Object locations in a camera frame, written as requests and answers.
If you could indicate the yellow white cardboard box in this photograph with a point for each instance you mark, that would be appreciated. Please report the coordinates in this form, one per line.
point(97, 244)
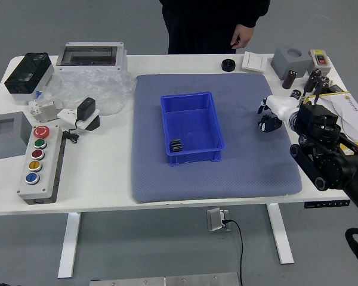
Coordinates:
point(349, 107)

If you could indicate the small black gear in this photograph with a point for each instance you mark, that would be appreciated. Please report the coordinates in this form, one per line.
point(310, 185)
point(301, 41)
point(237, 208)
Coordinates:
point(267, 125)

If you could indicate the white wall switch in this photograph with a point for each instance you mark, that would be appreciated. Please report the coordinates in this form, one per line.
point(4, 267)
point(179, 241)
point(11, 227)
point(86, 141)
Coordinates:
point(254, 62)

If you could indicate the grey block with round recess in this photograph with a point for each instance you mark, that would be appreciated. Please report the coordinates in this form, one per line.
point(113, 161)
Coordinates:
point(286, 64)

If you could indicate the person's left hand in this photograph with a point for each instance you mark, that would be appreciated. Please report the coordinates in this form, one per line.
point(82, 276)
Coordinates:
point(243, 36)

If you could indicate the black-lid grey enclosure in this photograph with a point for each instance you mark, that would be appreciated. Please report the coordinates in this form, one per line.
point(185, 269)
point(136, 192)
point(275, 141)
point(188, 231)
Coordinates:
point(27, 74)

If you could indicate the white table leg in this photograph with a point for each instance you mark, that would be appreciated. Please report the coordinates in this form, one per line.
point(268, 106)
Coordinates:
point(69, 244)
point(280, 235)

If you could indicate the white circuit breaker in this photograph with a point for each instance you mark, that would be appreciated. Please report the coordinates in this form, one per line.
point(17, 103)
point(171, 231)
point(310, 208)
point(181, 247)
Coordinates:
point(44, 112)

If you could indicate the blue plastic box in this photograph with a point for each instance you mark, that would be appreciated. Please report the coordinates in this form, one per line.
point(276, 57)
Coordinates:
point(194, 125)

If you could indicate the small black flat part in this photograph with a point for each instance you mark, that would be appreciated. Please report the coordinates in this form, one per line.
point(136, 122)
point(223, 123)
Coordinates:
point(336, 88)

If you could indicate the silver floor socket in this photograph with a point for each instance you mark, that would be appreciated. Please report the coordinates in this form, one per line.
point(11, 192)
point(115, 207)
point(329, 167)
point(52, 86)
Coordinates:
point(215, 220)

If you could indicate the small blue part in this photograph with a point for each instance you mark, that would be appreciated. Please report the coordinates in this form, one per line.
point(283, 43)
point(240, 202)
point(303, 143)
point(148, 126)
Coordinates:
point(38, 94)

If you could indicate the black power adapter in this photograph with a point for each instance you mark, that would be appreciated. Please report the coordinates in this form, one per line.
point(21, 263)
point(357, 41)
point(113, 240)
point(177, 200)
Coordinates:
point(86, 108)

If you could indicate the grey metal plate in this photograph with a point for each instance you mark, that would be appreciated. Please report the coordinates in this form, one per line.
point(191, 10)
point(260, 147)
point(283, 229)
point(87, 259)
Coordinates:
point(167, 280)

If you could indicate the big black gear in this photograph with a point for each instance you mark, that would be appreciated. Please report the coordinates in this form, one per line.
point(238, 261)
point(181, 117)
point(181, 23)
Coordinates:
point(176, 146)

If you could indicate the white socket plate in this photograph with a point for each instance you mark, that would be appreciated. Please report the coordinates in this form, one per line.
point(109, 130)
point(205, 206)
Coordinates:
point(66, 114)

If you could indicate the black round knob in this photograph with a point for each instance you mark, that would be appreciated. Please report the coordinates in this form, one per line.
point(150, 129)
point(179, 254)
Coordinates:
point(228, 65)

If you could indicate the five-button grey control station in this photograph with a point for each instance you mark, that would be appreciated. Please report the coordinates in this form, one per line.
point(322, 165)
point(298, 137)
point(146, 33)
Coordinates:
point(44, 178)

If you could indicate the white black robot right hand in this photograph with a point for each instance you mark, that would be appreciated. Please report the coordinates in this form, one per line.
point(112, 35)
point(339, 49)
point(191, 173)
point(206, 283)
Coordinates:
point(282, 105)

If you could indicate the person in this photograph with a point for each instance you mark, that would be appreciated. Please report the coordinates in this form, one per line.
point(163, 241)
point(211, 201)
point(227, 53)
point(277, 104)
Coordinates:
point(209, 24)

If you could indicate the clear plastic bag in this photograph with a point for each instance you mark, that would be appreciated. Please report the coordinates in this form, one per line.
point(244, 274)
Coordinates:
point(101, 86)

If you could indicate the dark brown capacitor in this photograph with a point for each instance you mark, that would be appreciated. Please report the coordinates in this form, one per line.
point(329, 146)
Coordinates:
point(290, 78)
point(309, 84)
point(325, 83)
point(294, 93)
point(314, 73)

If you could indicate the black table control panel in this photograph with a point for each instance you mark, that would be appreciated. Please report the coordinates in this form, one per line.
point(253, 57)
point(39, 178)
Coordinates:
point(328, 204)

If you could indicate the clear-lid grey distribution box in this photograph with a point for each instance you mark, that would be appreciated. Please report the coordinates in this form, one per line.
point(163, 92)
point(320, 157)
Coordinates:
point(89, 55)

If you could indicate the grey cube with square recess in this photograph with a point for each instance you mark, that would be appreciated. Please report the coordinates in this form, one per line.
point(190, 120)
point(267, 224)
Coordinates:
point(6, 146)

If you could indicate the grey-blue mat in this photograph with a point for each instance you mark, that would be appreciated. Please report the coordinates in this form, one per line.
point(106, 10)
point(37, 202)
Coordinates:
point(155, 184)

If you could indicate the grey two-button switch box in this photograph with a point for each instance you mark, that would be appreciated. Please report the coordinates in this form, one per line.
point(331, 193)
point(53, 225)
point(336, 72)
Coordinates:
point(319, 61)

